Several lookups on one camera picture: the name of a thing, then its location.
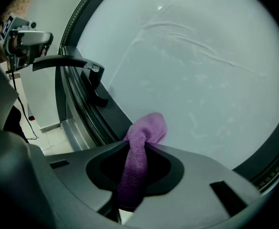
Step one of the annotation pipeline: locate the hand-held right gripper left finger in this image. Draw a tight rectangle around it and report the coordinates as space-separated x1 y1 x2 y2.
27 140 131 224

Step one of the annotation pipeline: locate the black-framed glass window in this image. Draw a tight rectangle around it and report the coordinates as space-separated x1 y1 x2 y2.
55 0 279 197

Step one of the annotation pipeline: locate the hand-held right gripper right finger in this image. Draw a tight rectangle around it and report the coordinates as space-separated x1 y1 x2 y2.
126 141 271 229

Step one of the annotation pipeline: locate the person's black clothing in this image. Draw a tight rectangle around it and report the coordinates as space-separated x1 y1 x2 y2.
3 105 30 144

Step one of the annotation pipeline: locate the frosted window pane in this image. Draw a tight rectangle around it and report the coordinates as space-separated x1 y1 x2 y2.
76 0 279 170

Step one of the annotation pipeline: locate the purple cloth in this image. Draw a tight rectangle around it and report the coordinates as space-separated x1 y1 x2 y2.
117 112 168 212

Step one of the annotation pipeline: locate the black window handle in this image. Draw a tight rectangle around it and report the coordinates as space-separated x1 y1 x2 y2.
32 56 109 108

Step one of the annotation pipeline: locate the black cable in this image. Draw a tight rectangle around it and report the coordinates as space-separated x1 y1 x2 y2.
5 69 40 141

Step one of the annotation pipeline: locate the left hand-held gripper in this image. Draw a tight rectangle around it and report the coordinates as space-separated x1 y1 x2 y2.
0 12 54 72

